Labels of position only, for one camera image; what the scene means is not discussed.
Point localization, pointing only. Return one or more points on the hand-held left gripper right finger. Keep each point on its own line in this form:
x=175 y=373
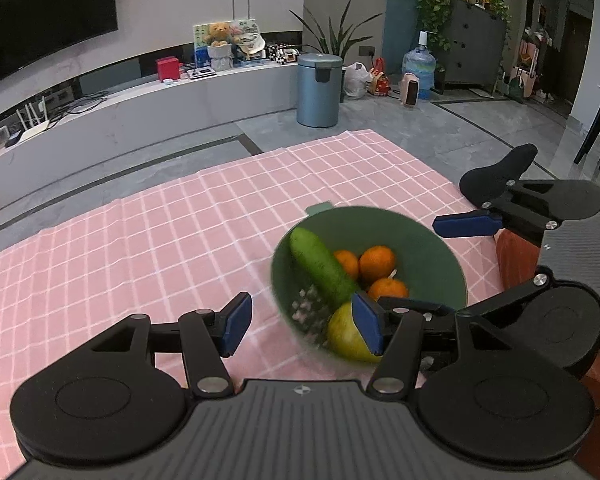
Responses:
x=367 y=322

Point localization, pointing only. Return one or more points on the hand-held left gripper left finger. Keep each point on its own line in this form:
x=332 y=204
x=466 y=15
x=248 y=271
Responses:
x=235 y=325

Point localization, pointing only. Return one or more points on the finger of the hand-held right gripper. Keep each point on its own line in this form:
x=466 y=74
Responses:
x=467 y=225
x=415 y=306

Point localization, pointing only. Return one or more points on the green pear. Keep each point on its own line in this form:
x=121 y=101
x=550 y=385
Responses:
x=345 y=335

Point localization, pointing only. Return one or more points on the green colander bowl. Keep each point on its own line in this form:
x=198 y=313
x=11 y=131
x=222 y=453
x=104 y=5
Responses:
x=430 y=260

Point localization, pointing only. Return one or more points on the large orange tangerine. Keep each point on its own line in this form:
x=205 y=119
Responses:
x=377 y=262

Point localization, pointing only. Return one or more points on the green cucumber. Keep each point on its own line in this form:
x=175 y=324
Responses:
x=322 y=265

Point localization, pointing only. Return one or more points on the black sock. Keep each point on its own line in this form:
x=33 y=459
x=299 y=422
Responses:
x=500 y=172

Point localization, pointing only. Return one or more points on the pink checked tablecloth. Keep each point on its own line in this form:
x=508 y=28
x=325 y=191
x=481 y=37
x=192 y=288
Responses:
x=130 y=260

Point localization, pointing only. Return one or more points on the small white heater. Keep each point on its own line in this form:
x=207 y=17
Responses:
x=408 y=90

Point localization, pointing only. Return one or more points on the blue water jug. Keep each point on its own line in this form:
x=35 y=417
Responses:
x=419 y=67

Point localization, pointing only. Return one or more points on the red gift bag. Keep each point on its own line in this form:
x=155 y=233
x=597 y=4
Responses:
x=379 y=80

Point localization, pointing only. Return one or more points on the rack with bags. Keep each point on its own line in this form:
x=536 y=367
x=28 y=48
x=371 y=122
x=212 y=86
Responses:
x=530 y=65

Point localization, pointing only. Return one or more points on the dark grey cabinet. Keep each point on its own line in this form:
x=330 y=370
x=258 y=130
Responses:
x=472 y=45

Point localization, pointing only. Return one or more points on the white plastic bag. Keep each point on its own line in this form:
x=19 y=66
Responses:
x=355 y=82

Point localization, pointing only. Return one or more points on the blue-grey trash can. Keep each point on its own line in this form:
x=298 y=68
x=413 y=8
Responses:
x=319 y=92

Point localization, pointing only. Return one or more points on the grey marble media console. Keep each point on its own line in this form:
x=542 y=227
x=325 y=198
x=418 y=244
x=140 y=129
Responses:
x=155 y=115

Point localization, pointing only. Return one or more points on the long-leaf potted plant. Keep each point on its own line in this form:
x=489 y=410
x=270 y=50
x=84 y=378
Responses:
x=332 y=35

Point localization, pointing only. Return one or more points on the row of small figurines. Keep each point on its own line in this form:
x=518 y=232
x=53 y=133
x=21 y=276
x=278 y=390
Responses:
x=282 y=54

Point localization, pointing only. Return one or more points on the small kitchen scale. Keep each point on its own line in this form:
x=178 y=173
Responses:
x=201 y=72

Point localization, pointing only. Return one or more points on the red box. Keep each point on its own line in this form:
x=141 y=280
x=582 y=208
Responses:
x=167 y=69

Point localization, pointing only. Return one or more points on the white router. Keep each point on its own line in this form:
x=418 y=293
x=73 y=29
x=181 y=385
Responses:
x=32 y=132

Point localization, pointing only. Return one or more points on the teddy bear bouquet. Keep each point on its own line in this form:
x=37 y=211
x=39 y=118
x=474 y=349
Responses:
x=217 y=45

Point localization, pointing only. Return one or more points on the patterned sun hat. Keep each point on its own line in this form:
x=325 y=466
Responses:
x=251 y=44

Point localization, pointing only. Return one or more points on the colourful picture board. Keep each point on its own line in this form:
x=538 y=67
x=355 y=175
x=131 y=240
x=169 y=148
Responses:
x=200 y=35

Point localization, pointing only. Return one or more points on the black curved television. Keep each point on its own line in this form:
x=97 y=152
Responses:
x=40 y=15

